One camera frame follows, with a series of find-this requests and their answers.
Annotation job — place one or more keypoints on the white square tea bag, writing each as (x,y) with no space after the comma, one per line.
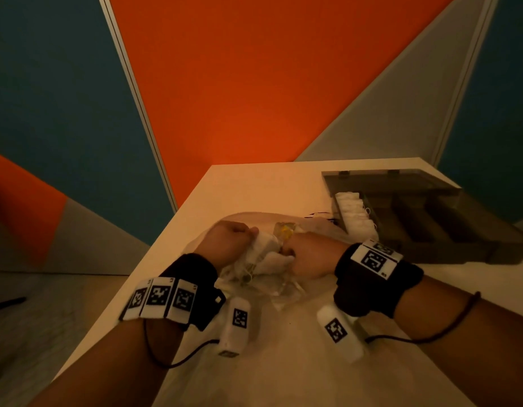
(268,256)

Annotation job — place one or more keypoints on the pile of paper tea bags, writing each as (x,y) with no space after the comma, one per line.
(236,273)

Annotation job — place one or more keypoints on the clear plastic bag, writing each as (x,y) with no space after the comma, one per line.
(321,226)

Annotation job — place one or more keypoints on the person's left hand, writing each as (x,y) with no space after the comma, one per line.
(223,243)

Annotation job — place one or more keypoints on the black rod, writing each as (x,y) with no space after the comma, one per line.
(7,304)

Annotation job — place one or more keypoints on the row of tea bags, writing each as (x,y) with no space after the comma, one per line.
(355,216)

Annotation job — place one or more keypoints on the dark compartment organizer box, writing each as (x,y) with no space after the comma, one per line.
(435,233)

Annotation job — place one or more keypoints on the person's right forearm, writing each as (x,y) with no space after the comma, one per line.
(477,368)

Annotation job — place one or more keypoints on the person's right hand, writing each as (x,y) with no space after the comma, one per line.
(316,254)

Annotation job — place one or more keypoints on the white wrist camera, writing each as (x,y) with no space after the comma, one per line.
(234,339)
(350,347)

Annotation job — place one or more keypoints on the person's left forearm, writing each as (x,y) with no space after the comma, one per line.
(109,368)

